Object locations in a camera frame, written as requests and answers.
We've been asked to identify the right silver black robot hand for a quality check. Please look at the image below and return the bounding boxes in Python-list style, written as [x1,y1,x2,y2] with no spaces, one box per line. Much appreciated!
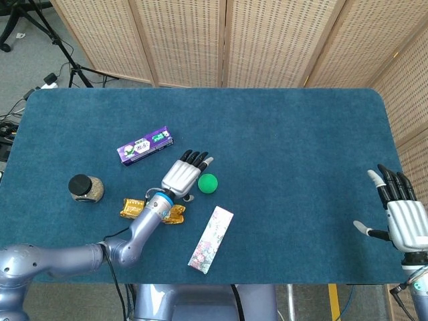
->
[353,163,428,265]

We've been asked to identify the blue table mat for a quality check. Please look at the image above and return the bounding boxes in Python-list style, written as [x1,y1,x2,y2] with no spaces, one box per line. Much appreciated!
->
[0,87,414,286]

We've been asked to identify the white floral long box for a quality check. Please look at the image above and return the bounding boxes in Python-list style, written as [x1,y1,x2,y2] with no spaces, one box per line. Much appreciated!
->
[187,205,235,276]

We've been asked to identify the grey-blue robot torso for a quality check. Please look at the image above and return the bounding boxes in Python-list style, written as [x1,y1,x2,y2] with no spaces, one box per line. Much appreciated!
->
[133,284,279,321]

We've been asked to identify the black office chair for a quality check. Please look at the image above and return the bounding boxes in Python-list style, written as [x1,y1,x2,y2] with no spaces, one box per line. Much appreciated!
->
[0,0,44,53]

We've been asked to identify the black tripod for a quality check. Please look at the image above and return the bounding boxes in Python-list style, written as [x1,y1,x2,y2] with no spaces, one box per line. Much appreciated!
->
[13,0,120,88]

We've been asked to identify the purple toothpaste box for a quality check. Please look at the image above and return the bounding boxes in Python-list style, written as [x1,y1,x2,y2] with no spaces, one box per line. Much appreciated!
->
[116,126,175,168]

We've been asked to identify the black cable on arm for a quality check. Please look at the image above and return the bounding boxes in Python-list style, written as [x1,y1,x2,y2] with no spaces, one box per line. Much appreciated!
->
[102,227,130,321]

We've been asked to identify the glass jar with black lid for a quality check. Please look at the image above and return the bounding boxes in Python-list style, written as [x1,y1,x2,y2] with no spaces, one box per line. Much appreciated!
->
[68,174,105,203]

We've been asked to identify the silver metal table leg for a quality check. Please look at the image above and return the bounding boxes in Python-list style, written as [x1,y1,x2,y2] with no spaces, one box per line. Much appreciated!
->
[286,284,297,321]

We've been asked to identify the green ball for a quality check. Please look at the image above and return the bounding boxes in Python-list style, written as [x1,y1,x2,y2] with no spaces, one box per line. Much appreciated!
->
[197,173,219,195]

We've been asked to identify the black cable on torso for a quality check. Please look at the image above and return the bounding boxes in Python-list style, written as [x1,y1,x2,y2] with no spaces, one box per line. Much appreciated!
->
[229,284,244,321]

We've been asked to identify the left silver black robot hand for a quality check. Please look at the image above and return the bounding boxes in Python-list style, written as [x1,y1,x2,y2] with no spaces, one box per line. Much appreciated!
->
[161,149,214,203]

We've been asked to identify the gold snack packet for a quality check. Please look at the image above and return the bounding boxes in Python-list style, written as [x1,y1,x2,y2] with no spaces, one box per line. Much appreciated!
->
[119,198,187,225]

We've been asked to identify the woven wooden folding screen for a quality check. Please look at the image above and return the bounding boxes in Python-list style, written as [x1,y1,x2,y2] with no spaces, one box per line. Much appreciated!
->
[49,0,428,321]

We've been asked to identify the black floor cables bundle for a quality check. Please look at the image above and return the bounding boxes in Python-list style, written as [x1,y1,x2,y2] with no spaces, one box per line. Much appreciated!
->
[0,96,27,161]

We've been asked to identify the white power strip with adapter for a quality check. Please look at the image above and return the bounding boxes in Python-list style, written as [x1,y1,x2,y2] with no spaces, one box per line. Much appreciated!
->
[22,72,60,101]

